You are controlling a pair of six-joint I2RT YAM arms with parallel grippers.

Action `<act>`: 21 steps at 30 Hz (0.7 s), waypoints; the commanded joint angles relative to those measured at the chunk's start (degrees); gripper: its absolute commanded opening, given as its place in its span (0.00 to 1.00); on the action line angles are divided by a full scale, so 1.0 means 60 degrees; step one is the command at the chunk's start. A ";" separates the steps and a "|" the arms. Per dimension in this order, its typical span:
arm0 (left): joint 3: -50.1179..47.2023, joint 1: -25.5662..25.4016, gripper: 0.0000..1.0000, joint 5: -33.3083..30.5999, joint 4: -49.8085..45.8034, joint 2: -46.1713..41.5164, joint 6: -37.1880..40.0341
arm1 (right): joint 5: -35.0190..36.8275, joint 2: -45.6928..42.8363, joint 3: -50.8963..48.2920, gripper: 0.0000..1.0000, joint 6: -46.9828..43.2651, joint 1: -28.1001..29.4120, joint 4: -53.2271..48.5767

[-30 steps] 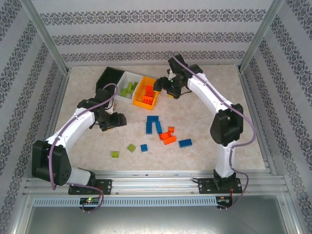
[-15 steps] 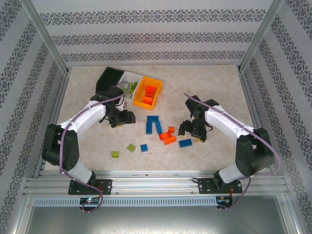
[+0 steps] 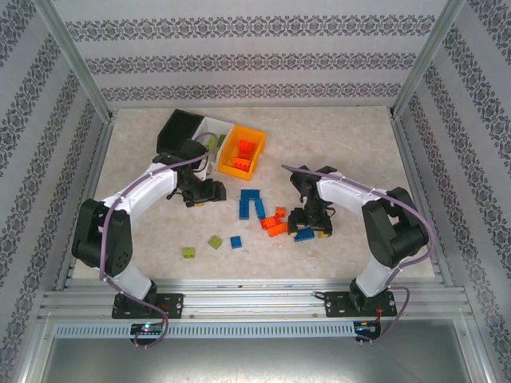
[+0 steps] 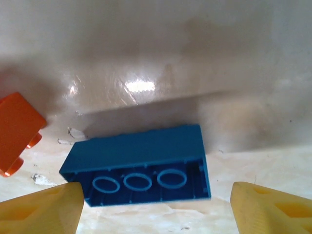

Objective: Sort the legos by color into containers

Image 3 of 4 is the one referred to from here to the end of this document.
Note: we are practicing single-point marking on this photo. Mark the wide blue lego brick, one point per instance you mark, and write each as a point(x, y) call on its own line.
point(305, 234)

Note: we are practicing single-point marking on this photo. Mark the yellow plastic bin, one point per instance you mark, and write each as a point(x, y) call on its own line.
point(229, 165)

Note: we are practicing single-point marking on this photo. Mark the white plastic bin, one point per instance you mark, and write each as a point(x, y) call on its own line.
point(213, 129)

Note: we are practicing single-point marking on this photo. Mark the black plastic bin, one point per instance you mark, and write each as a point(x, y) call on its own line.
point(177, 127)

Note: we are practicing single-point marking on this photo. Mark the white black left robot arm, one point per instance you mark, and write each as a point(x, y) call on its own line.
point(139, 191)

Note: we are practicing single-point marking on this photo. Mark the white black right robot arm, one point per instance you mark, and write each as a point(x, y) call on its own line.
point(347, 191)

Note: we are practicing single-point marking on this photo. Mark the small orange lego brick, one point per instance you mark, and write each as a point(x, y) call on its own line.
point(280, 212)

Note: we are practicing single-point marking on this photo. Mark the small green lego brick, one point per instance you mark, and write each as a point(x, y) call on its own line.
point(215, 242)
point(188, 253)

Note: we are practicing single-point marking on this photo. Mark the small blue lego brick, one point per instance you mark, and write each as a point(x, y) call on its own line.
point(236, 242)

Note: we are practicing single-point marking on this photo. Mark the small circuit board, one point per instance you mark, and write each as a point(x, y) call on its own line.
point(365, 327)

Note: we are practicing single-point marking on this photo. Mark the circuit board with green light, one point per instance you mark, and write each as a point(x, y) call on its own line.
point(147, 328)

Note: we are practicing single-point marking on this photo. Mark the grey metal panel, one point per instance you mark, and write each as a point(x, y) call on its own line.
point(255, 359)

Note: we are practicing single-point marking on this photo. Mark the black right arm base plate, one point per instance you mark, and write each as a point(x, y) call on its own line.
point(335, 305)

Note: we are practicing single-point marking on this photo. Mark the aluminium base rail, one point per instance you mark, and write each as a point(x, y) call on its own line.
point(255, 299)

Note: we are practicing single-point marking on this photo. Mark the aluminium table side rail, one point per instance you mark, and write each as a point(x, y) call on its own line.
point(99, 159)
point(403, 147)

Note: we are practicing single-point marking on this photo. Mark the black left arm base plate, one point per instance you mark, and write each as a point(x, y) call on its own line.
point(173, 305)

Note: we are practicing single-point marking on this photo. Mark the aluminium frame post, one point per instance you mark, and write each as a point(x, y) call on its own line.
point(426, 56)
point(73, 56)

